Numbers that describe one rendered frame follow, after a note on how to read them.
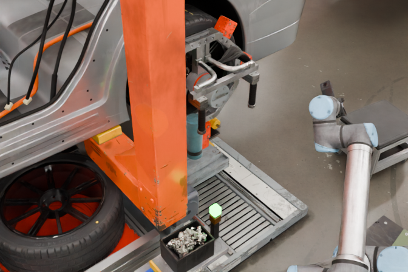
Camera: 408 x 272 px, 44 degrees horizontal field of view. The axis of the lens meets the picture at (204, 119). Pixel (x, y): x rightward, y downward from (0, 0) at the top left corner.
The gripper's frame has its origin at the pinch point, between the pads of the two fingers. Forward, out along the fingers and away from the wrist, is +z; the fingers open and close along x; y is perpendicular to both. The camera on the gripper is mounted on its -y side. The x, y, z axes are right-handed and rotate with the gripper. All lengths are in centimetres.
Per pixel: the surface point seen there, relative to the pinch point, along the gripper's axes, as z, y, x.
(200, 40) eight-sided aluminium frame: -9, -51, -50
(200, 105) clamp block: -19, -19, -56
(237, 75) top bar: 0, -29, -41
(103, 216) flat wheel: -39, 16, -113
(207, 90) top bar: -15, -25, -52
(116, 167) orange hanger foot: -34, -4, -101
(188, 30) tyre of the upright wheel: -9, -58, -55
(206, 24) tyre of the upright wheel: 1, -60, -49
